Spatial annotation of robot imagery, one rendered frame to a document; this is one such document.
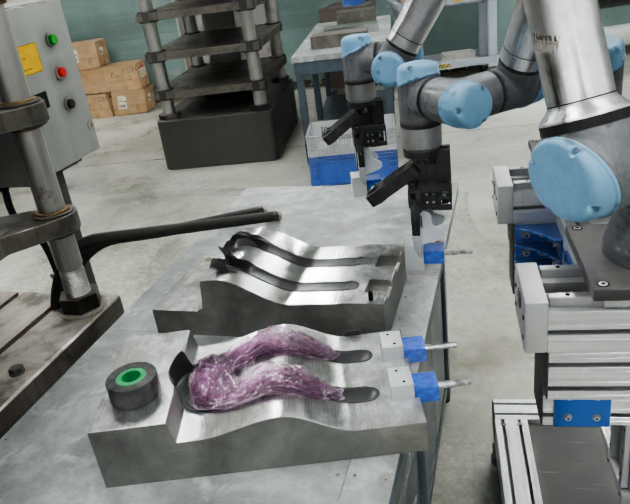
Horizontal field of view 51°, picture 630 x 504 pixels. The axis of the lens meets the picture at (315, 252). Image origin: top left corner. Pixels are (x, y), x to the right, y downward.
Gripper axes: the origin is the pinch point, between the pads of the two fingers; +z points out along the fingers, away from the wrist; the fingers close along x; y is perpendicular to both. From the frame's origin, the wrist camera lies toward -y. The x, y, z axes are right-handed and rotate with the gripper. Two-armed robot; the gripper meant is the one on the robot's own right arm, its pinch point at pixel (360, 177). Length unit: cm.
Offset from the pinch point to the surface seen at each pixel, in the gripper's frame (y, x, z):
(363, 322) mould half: -6, -55, 10
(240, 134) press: -65, 341, 71
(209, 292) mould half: -36, -45, 4
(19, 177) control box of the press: -82, -10, -15
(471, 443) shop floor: 27, 1, 95
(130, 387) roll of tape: -44, -80, 1
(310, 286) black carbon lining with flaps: -15.7, -43.2, 7.1
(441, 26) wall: 145, 578, 43
